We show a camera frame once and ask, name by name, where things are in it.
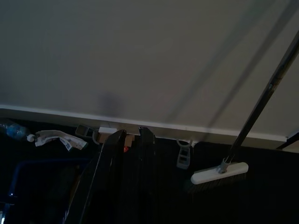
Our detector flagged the black floor strip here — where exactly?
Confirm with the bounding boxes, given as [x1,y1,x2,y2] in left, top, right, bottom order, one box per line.
[276,134,299,150]

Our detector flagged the crumpled white paper wrapper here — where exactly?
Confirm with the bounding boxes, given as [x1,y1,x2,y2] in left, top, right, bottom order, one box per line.
[35,129,89,153]

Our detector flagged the blue plastic dustpan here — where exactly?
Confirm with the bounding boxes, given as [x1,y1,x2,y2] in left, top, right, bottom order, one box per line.
[0,158,92,224]

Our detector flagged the small white box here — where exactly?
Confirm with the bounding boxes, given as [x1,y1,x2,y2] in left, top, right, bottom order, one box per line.
[98,126,118,134]

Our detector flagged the white-headed broom with black handle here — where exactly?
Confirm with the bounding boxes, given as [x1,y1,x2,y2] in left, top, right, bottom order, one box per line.
[191,29,299,188]

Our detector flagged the clear plastic bottle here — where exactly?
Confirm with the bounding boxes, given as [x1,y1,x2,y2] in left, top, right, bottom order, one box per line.
[0,119,36,143]

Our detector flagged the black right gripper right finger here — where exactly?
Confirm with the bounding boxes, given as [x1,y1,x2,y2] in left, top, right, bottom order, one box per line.
[137,127,180,224]

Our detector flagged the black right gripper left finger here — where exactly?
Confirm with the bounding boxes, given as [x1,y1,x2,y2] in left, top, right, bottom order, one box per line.
[62,129,128,224]

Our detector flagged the black floor mat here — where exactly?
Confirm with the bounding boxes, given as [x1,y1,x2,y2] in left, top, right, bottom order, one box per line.
[0,118,299,224]

